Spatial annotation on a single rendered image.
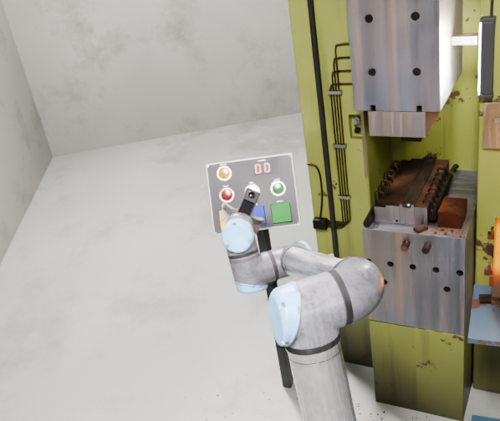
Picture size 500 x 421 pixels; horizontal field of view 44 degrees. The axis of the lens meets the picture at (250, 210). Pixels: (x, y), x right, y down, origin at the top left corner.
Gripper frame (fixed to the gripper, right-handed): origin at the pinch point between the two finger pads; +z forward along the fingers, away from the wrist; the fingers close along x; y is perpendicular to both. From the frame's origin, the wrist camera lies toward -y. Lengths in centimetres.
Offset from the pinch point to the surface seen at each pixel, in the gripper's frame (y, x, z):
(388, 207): -18, 51, 25
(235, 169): -9.0, -8.4, 31.9
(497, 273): -15, 76, -26
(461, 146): -52, 75, 56
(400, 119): -49, 38, 11
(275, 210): -0.8, 11.8, 27.4
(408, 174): -32, 58, 46
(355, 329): 43, 72, 73
